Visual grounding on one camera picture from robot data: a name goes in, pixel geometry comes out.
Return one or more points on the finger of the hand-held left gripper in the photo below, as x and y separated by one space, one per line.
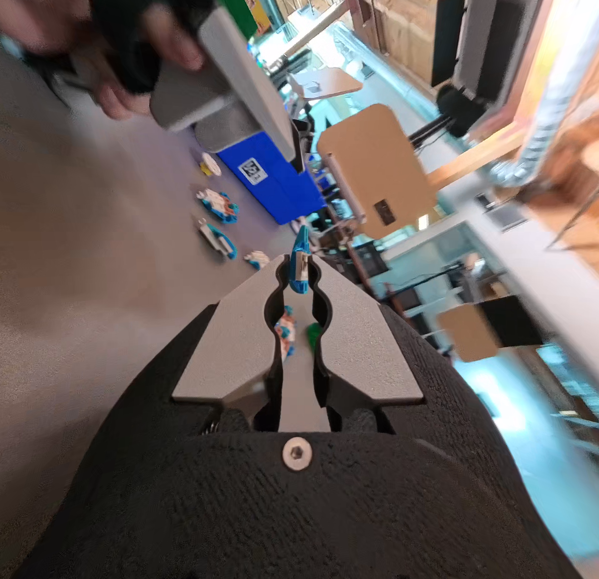
192 101
248 83

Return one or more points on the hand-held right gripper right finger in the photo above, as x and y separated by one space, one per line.
369 354

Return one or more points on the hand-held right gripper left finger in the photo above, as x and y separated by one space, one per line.
224 349

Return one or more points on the blue and white lego piece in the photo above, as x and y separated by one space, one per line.
299 256

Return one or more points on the green lego piece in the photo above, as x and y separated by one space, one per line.
313 335

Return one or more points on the yellow and white lego piece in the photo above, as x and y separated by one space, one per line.
210 165

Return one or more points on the yellow lego booklet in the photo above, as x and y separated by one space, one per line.
252 3

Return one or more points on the small white blue lego piece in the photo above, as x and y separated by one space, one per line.
257 260

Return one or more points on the blue orange white lego assembly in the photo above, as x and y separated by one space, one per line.
219 205

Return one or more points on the long white blue lego assembly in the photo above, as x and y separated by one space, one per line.
216 239

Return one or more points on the person's left hand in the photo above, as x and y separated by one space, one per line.
42 13

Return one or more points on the green plastic bin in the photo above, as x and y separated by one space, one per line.
229 3

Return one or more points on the blue plastic bin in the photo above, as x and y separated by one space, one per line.
280 190

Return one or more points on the wooden chair with black label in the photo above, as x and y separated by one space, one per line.
374 167

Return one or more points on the black monitor stand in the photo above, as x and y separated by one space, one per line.
461 108

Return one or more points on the computer monitor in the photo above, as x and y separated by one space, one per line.
496 41

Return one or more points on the silver ventilation duct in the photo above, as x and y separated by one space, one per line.
552 97

